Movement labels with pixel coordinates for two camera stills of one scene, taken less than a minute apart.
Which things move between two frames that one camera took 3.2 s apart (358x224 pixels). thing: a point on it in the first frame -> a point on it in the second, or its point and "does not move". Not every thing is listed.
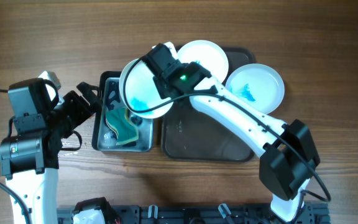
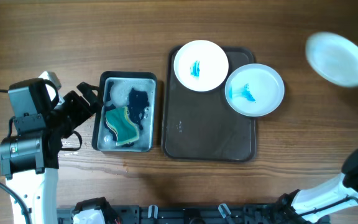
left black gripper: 84,111 does not move
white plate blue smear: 260,84 does not move
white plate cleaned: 142,91 -> 337,60
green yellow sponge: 119,119 does not move
